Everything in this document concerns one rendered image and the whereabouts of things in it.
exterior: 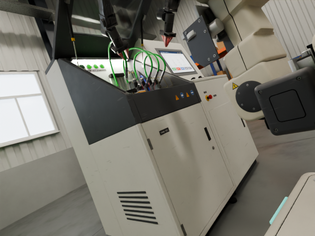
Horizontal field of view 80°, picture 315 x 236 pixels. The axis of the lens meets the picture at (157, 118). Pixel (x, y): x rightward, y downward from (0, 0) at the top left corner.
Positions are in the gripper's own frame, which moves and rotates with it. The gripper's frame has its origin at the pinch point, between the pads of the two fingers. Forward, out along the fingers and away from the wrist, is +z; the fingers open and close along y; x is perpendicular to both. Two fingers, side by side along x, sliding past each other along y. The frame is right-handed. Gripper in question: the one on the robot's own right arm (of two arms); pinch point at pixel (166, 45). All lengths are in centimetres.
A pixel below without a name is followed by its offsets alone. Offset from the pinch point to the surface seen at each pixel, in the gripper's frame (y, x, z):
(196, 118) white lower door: -36, -5, 41
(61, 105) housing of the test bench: 42, 65, 52
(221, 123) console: -40, -38, 56
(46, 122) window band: 335, 62, 271
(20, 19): 547, 33, 83
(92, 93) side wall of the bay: 3, 53, 25
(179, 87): -19.0, -0.6, 23.3
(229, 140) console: -51, -40, 67
